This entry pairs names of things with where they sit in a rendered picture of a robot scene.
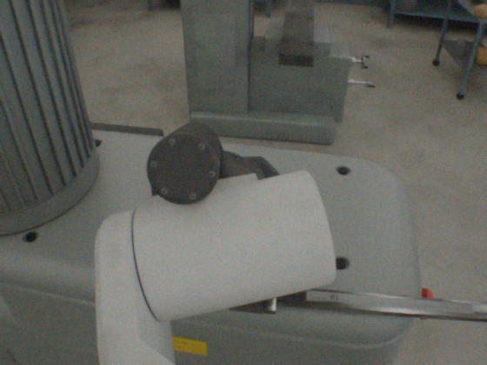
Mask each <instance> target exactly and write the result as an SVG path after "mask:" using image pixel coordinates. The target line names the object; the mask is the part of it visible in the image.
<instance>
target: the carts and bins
mask: <svg viewBox="0 0 487 365"><path fill-rule="evenodd" d="M453 1H454V0H450V1H449V3H448V8H447V11H446V12H447V13H446V16H445V18H444V19H445V20H444V24H443V29H442V32H441V34H442V35H441V36H440V39H439V45H438V46H437V53H436V56H435V58H436V59H435V60H433V61H432V64H433V66H438V65H439V64H440V62H439V60H438V59H439V55H440V52H441V49H442V45H443V47H444V48H445V49H446V51H447V52H448V53H449V54H450V56H451V57H452V58H453V59H454V61H455V62H456V63H457V65H458V66H459V67H460V68H461V69H462V71H463V72H464V79H463V81H462V86H461V88H460V90H459V93H457V100H463V99H464V89H465V86H466V83H467V80H468V76H469V75H475V76H487V49H486V48H485V47H484V45H483V44H482V41H483V37H484V32H485V30H486V26H487V0H455V1H456V2H457V3H458V4H459V5H461V6H462V7H463V8H464V10H467V11H468V13H469V14H470V15H471V16H472V17H474V18H475V19H476V20H477V21H478V22H479V27H478V29H477V34H476V39H475V40H474V42H466V39H462V38H458V40H457V41H451V40H444V35H445V31H446V29H447V23H448V21H449V16H450V10H451V7H452V3H453Z"/></svg>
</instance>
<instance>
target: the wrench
mask: <svg viewBox="0 0 487 365"><path fill-rule="evenodd" d="M277 305H281V306H288V307H295V308H302V309H322V310H329V311H343V312H350V313H364V314H370V315H389V316H395V315H396V316H403V317H416V318H429V319H435V320H436V319H441V320H454V321H467V322H487V302H480V301H466V300H454V299H441V298H428V297H420V296H418V297H414V296H407V295H387V294H373V293H365V292H351V291H344V290H337V289H333V290H330V289H316V288H313V289H307V290H303V291H300V292H296V293H293V294H289V295H283V296H280V297H273V298H270V299H265V300H262V301H259V302H252V303H249V304H245V305H241V306H238V307H231V308H229V310H231V311H238V312H246V313H252V314H262V313H264V314H275V313H276V312H277Z"/></svg>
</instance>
